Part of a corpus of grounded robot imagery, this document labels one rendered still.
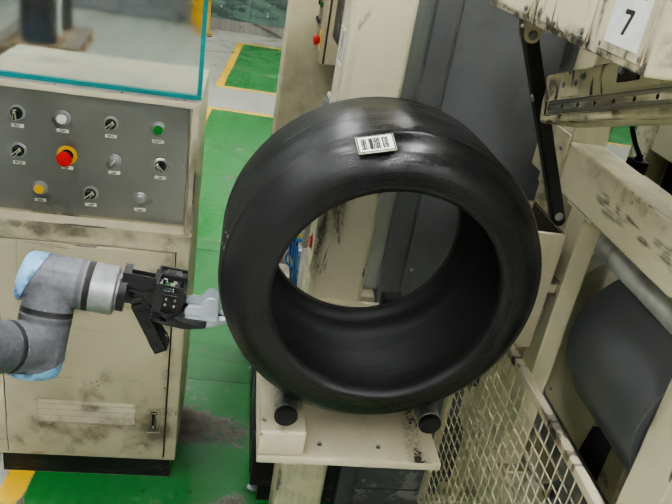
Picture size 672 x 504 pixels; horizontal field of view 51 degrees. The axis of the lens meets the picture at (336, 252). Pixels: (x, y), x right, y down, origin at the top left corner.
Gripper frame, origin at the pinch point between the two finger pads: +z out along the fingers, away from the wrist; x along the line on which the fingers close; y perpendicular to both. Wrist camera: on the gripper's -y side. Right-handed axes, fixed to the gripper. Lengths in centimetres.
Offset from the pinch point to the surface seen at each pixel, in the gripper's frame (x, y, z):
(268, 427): -9.3, -15.7, 12.0
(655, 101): -19, 62, 50
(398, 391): -11.9, -0.7, 32.8
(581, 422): 45, -41, 116
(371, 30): 27, 55, 16
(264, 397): -0.5, -15.8, 11.3
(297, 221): -12.2, 28.3, 5.9
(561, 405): 45, -36, 107
